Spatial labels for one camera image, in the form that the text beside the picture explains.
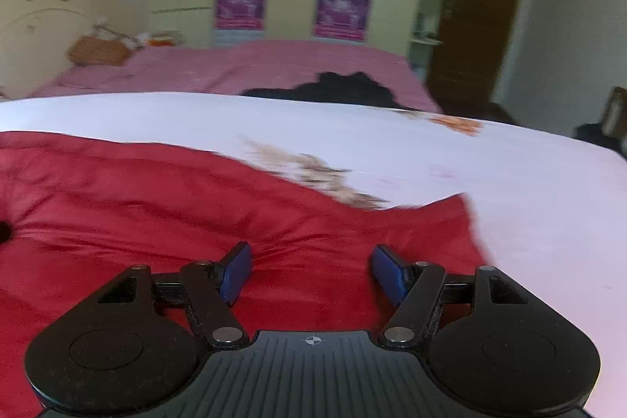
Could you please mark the lower left purple poster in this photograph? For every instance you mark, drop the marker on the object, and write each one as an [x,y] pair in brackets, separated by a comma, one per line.
[240,14]

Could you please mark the red quilted puffer jacket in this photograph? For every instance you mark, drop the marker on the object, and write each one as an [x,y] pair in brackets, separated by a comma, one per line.
[77,212]

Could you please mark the orange patterned pillow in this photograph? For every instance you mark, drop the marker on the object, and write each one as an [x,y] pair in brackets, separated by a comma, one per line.
[93,51]

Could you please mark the dark wooden chair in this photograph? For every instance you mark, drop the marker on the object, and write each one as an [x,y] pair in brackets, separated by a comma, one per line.
[610,131]

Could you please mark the purple poster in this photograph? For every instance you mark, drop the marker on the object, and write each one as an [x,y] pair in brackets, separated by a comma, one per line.
[342,20]
[240,14]

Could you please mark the pink checked bed cover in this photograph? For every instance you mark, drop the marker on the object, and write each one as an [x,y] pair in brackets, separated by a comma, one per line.
[262,64]

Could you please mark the cream arched headboard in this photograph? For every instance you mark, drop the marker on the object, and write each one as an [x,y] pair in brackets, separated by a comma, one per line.
[37,34]

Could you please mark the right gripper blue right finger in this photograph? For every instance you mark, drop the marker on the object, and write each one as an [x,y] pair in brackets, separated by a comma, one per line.
[404,282]

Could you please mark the white floral bed sheet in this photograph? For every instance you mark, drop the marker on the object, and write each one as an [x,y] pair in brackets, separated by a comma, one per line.
[550,210]

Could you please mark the brown wooden door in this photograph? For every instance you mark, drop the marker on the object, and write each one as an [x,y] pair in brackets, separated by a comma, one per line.
[474,36]

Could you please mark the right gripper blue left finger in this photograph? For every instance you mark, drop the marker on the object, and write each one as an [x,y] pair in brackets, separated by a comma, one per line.
[218,283]

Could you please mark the black garment on bed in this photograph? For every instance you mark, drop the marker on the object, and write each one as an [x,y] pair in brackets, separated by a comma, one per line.
[332,88]

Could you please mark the lower right purple poster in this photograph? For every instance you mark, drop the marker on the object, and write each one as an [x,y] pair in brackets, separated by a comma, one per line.
[342,20]

